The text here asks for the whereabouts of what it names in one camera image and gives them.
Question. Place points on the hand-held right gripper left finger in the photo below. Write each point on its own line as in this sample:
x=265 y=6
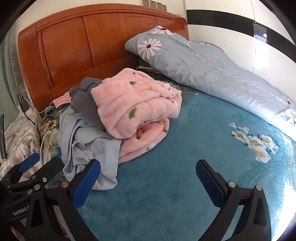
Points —
x=86 y=183

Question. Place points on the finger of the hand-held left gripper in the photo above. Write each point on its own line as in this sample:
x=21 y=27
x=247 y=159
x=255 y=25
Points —
x=29 y=161
x=52 y=166

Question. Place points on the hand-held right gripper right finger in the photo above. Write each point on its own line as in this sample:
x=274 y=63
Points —
x=208 y=180

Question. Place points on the pink fleece garment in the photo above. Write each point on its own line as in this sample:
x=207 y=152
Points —
x=129 y=102

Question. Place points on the grey floral cloth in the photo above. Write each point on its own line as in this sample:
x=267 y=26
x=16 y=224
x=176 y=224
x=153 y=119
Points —
x=20 y=136

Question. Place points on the black flat object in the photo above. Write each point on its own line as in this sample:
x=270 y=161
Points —
x=2 y=139

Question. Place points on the light blue garment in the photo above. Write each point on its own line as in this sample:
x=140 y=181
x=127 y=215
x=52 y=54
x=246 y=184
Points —
x=97 y=148

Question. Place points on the teal floral blanket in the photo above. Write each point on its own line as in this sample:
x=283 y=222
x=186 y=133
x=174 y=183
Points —
x=185 y=139

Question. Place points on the black charger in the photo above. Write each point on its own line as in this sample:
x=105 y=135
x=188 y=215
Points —
x=23 y=105

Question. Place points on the pink knitted cloth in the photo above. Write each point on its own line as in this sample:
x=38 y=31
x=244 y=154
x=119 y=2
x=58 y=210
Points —
x=61 y=100

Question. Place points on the grey knit garment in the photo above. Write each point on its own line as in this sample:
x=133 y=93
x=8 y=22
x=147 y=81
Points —
x=85 y=104

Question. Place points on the grey curtain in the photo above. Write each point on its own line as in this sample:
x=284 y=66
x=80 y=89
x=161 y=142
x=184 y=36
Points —
x=11 y=53

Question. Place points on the grey-blue daisy print quilt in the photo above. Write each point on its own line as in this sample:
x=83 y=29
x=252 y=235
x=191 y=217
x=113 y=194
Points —
x=196 y=69

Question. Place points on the wooden headboard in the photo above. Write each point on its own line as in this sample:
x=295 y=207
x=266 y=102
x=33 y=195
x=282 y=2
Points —
x=69 y=46

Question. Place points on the white and black wardrobe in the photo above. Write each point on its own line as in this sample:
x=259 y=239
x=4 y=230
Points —
x=219 y=32

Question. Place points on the beige wall switch panel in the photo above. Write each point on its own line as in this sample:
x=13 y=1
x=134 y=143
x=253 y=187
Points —
x=153 y=4

